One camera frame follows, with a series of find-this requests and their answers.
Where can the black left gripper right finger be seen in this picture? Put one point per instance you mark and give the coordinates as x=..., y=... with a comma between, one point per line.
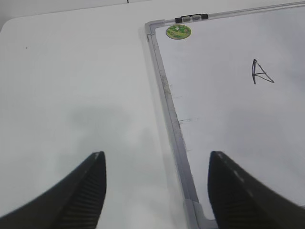
x=240, y=201

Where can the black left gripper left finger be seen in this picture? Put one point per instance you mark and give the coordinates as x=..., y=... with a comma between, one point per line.
x=75, y=202

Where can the white framed whiteboard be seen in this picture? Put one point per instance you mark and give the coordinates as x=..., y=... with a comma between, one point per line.
x=236, y=85

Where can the green round magnet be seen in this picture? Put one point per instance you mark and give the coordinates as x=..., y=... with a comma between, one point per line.
x=178, y=32

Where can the black silver hanging clip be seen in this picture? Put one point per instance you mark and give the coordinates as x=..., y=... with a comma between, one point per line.
x=188, y=18

